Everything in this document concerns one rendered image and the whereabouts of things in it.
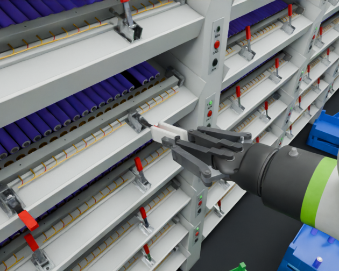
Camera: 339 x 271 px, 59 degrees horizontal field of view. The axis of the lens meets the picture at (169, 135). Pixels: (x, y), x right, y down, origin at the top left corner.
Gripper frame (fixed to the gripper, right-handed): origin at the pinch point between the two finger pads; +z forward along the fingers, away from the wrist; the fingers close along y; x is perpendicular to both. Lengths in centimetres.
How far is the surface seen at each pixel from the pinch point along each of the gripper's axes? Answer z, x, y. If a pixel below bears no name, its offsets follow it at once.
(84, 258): 20.5, -34.8, -17.4
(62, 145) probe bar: 10.7, 3.1, -15.5
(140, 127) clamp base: 6.9, 0.3, -1.0
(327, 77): 19, -52, 158
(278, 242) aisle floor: 1, -93, 58
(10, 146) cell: 15.2, 5.2, -21.8
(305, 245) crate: -15, -63, 40
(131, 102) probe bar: 11.4, 3.6, 1.5
